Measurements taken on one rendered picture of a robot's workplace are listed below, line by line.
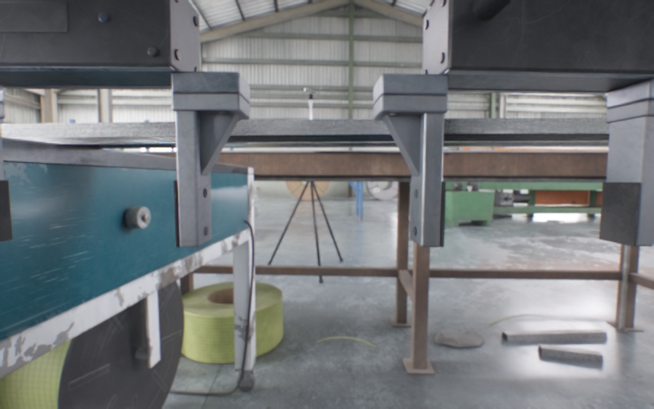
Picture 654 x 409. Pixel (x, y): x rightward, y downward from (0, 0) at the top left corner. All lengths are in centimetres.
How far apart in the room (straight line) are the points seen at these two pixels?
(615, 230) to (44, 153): 51
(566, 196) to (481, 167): 675
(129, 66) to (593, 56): 26
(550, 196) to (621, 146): 750
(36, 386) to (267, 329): 78
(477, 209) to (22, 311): 529
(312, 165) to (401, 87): 100
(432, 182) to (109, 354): 82
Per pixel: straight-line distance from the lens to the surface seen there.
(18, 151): 44
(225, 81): 21
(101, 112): 908
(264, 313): 141
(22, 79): 29
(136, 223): 54
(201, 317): 140
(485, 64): 22
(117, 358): 94
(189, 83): 22
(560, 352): 170
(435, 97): 21
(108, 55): 23
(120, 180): 55
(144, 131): 44
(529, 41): 23
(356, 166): 119
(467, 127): 38
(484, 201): 548
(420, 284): 127
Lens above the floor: 70
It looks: 4 degrees down
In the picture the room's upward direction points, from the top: straight up
